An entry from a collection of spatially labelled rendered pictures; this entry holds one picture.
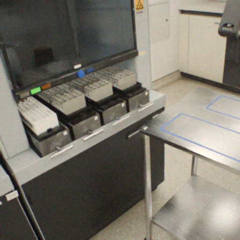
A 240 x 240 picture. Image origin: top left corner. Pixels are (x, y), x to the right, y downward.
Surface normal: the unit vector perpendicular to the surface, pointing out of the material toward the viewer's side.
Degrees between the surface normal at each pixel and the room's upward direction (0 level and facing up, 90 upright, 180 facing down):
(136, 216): 0
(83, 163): 90
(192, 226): 0
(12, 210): 90
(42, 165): 90
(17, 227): 90
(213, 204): 0
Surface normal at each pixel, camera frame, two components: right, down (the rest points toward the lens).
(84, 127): 0.65, 0.35
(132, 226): -0.09, -0.85
